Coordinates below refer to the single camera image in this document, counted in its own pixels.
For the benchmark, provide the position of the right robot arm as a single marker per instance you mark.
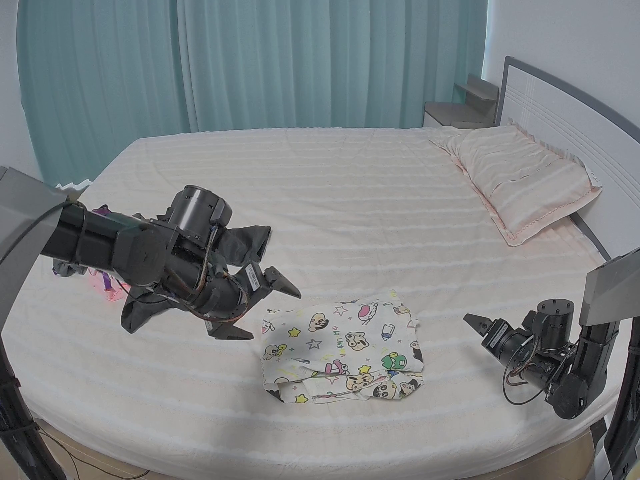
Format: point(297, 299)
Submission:
point(590, 348)

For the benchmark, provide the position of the blue-green curtain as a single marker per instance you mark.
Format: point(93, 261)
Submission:
point(100, 68)
point(325, 43)

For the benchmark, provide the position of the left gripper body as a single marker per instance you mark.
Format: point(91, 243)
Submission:
point(235, 298)

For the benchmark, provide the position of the pile of clothes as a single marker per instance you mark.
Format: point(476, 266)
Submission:
point(112, 290)

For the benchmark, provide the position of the bed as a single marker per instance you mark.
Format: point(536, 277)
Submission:
point(350, 193)

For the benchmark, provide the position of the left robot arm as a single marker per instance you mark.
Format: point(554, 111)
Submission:
point(110, 248)

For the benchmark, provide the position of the black garment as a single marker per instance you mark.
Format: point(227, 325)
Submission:
point(250, 240)

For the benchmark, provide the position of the pale pink striped pillow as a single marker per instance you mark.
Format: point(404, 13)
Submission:
point(520, 178)

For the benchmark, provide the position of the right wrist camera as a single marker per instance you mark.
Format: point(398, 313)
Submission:
point(530, 320)

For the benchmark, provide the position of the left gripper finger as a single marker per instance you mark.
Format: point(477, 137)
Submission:
point(230, 333)
point(282, 283)

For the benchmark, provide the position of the white printed pyjama top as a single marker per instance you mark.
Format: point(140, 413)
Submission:
point(340, 333)

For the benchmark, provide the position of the grey bedside table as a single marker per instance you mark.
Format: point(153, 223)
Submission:
point(455, 113)

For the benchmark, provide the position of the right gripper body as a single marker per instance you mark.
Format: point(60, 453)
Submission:
point(505, 340)

